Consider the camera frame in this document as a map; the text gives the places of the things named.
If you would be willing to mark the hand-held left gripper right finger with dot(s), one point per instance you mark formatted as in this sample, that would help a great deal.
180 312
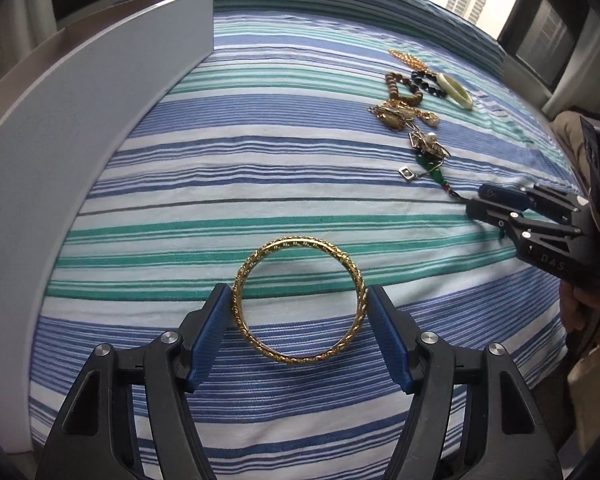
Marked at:
386 332

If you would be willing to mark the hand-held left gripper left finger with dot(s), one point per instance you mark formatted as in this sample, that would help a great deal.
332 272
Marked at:
211 330

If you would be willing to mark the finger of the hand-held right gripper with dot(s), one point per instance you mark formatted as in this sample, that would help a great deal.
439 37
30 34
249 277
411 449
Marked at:
505 194
495 215

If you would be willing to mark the gold patterned bangle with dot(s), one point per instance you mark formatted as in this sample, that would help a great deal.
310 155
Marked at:
240 312

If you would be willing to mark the person's right hand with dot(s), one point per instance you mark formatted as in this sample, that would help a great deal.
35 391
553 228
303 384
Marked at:
577 307

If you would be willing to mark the beige cloth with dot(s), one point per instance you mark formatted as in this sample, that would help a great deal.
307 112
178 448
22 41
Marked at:
570 135

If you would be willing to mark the gold pearl brooch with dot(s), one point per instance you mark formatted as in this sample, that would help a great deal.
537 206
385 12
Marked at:
427 145

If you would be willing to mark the silver square earring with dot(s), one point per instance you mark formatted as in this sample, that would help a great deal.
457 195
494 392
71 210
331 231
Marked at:
408 173

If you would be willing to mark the pale jade bangle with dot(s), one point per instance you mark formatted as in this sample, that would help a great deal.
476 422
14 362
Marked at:
461 96

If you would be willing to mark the gold pendant cluster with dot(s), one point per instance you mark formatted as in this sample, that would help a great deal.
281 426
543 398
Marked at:
392 117

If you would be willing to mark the blue green striped bed sheet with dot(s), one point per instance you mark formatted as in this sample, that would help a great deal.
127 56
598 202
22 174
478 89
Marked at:
260 170

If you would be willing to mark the grey louvred wall unit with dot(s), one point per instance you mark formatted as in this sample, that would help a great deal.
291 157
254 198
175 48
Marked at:
550 35

